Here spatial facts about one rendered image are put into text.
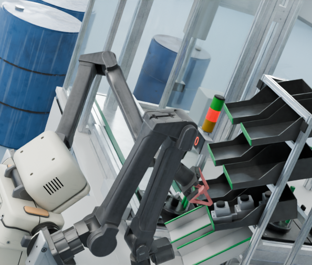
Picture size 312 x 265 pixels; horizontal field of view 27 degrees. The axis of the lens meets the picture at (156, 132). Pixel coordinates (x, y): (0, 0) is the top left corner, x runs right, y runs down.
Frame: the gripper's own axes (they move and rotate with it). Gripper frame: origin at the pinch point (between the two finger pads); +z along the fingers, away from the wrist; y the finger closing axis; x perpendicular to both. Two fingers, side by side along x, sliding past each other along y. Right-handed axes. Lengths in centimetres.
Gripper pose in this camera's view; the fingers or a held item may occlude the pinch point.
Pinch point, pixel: (207, 195)
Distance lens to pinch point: 216.4
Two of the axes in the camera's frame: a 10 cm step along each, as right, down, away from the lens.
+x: -6.8, 6.7, 2.8
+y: -0.5, -4.3, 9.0
